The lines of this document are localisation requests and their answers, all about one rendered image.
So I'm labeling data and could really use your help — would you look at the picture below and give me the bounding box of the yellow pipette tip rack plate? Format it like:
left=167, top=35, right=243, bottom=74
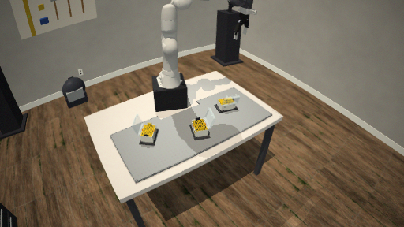
left=141, top=123, right=155, bottom=137

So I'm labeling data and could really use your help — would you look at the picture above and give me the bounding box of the yellow perforated tip rack insert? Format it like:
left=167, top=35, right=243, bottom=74
left=192, top=117, right=207, bottom=132

